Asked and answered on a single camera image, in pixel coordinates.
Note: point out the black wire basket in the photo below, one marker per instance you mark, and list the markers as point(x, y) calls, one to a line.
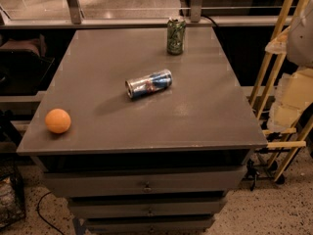
point(12, 202)

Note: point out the top grey drawer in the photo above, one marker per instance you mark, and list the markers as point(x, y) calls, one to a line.
point(123, 183)

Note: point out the dark chair at left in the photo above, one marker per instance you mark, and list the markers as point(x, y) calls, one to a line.
point(23, 66)

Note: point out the orange ball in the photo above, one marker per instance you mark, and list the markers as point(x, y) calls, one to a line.
point(58, 121)

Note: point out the silver blue energy drink can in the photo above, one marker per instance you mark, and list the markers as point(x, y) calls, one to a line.
point(148, 84)

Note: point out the grey drawer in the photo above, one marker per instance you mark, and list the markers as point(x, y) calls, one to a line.
point(123, 183)
point(148, 208)
point(149, 224)

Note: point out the middle grey drawer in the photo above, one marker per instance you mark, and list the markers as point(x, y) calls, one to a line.
point(148, 208)

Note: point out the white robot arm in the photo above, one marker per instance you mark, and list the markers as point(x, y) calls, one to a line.
point(294, 93)

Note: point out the metal window rail frame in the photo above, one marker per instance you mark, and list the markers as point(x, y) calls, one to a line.
point(100, 13)

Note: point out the grey drawer cabinet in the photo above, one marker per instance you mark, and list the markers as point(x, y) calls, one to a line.
point(202, 119)

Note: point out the yellow wooden frame stand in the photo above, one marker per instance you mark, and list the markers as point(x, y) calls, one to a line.
point(286, 72)

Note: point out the bottom grey drawer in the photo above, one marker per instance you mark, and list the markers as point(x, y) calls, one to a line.
point(149, 224)

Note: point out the green soda can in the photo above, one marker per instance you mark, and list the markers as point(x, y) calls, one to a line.
point(175, 36)

